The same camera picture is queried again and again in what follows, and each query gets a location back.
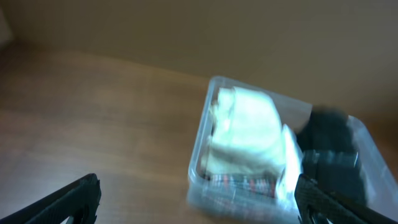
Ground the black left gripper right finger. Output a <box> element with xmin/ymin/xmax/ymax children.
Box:
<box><xmin>294</xmin><ymin>174</ymin><xmax>397</xmax><ymax>224</ymax></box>

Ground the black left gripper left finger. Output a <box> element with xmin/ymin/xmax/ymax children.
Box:
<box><xmin>1</xmin><ymin>173</ymin><xmax>101</xmax><ymax>224</ymax></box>

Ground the white printed t-shirt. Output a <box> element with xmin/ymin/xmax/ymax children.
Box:
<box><xmin>275</xmin><ymin>124</ymin><xmax>303</xmax><ymax>203</ymax></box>

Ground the black garment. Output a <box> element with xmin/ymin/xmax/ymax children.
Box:
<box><xmin>296</xmin><ymin>107</ymin><xmax>368</xmax><ymax>205</ymax></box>

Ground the plaid flannel shirt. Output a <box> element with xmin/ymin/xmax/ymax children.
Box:
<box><xmin>203</xmin><ymin>173</ymin><xmax>277</xmax><ymax>198</ymax></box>

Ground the cream cloth garment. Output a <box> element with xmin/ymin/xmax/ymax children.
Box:
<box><xmin>200</xmin><ymin>86</ymin><xmax>286</xmax><ymax>177</ymax></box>

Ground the clear plastic storage container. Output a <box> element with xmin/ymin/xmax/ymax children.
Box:
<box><xmin>187</xmin><ymin>77</ymin><xmax>397</xmax><ymax>223</ymax></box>

